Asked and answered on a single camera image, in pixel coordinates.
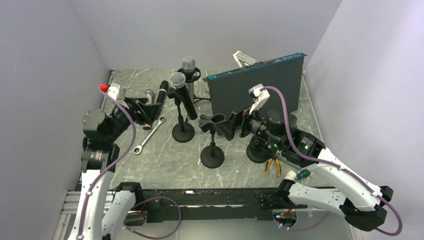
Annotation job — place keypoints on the dark blue server chassis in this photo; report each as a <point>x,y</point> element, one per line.
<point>229,90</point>

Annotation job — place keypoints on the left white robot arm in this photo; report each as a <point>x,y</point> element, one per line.
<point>98,163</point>

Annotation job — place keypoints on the black microphone on stand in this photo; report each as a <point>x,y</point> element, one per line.
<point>178,81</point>

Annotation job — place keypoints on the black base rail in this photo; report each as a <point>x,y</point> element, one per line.
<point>160,205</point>

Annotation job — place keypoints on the black wireless microphone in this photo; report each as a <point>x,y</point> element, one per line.
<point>163,89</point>

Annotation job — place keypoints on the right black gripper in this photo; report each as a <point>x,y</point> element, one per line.
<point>228,127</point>

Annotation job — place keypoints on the shock mount mic stand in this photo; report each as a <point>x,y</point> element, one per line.
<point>260,151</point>

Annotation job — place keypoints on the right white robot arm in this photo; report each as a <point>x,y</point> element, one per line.
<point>323,181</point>

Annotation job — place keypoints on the middle black mic stand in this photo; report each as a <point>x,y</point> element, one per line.
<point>211,156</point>

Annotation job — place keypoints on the glitter handle microphone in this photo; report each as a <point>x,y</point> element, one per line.
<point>149,94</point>

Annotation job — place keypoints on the black mic stand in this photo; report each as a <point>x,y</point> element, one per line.
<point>211,156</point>
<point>183,131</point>

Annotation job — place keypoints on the grey microphone on stand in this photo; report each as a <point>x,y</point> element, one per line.
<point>189,70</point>

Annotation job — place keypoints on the green handled screwdriver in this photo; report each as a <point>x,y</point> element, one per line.
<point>292,175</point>

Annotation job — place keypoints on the silver ratchet wrench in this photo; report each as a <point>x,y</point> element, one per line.
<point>139,148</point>

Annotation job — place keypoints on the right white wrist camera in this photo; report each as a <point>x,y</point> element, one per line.
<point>259,96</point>

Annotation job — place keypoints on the white bracket behind chassis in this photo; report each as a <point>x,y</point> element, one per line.
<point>243,60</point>

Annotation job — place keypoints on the left black mic stand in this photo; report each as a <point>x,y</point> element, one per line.
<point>183,131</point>

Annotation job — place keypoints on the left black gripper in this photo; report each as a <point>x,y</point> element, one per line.
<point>148,112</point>

